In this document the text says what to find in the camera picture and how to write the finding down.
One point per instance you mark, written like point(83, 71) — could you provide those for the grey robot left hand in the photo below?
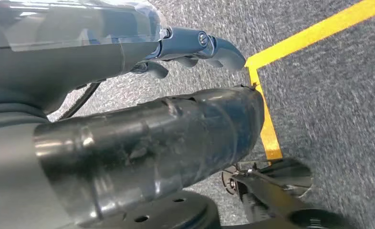
point(64, 69)

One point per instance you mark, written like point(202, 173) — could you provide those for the yellow floor tape marking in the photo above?
point(301, 36)

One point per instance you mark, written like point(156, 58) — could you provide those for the black robot leg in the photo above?
point(269, 196)

